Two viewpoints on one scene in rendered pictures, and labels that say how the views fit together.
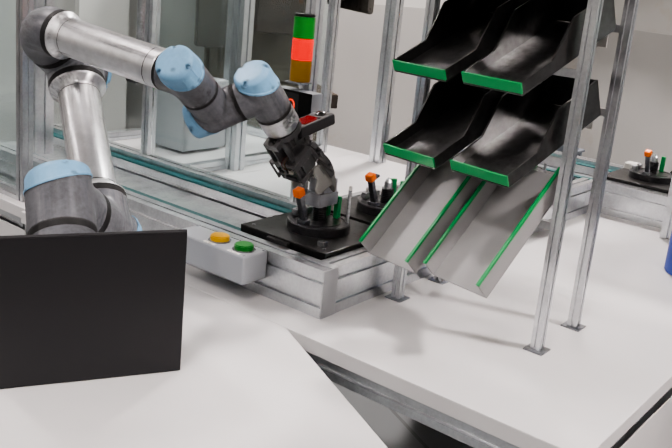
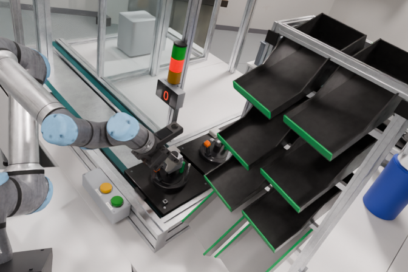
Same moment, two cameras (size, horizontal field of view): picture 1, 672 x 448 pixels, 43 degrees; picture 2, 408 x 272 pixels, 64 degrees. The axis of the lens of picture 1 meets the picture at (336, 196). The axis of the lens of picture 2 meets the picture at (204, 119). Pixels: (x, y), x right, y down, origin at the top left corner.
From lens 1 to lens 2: 0.99 m
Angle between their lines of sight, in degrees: 20
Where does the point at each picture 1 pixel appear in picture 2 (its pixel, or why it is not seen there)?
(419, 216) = (221, 211)
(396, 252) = (202, 233)
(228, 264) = (106, 210)
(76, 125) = (13, 121)
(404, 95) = not seen: outside the picture
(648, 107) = (377, 22)
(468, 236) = (246, 240)
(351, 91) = not seen: outside the picture
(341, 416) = not seen: outside the picture
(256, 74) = (120, 129)
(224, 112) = (99, 144)
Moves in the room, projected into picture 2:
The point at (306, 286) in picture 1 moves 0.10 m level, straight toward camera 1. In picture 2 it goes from (148, 234) to (139, 261)
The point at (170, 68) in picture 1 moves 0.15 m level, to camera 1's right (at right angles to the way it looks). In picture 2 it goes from (49, 135) to (110, 150)
